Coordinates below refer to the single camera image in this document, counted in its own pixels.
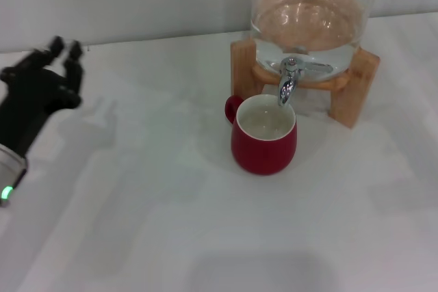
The glass water dispenser jar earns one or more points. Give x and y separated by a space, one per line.
309 15

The red ceramic cup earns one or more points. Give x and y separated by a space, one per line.
263 152

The chrome faucet with lever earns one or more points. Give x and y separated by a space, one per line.
286 87

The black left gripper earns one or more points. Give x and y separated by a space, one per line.
31 100

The wooden dispenser stand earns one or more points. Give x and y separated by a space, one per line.
243 69

